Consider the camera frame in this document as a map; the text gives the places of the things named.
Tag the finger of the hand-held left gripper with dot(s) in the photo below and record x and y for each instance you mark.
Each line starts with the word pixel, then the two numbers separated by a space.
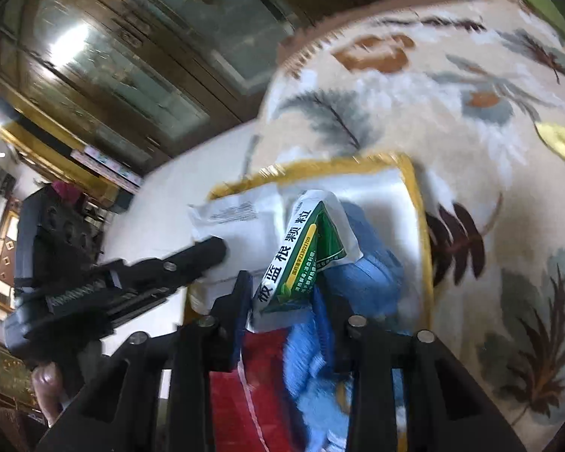
pixel 188 259

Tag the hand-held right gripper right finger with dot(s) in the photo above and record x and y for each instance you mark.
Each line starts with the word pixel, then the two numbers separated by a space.
pixel 324 325

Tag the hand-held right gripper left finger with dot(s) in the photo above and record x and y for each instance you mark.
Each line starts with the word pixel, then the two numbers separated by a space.
pixel 240 329

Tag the plain white packet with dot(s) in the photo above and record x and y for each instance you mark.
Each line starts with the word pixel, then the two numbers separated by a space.
pixel 240 219

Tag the red packet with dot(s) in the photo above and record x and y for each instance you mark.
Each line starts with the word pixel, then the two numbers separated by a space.
pixel 254 400

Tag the green and white sachet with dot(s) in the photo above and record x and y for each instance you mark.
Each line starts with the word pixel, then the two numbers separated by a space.
pixel 306 254

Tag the blue towel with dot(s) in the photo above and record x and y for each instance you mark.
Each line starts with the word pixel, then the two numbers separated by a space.
pixel 376 263

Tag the yellow-edged white tray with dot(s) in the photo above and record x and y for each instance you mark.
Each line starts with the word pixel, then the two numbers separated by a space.
pixel 391 207

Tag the person's left hand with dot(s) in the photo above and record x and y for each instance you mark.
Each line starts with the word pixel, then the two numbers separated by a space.
pixel 47 388

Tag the white printed long box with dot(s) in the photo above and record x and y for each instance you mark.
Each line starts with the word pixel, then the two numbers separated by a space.
pixel 106 167

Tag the wooden cabinet with glass doors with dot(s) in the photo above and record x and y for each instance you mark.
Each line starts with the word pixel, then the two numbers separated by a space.
pixel 136 56

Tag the leaf printed blanket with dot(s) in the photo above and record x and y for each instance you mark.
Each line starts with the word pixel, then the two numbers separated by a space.
pixel 475 150

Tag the pale yellow fluffy cloth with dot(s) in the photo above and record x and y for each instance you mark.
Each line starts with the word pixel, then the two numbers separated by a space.
pixel 562 139

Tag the gold framed wall panel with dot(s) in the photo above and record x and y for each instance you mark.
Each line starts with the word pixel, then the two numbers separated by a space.
pixel 4 254

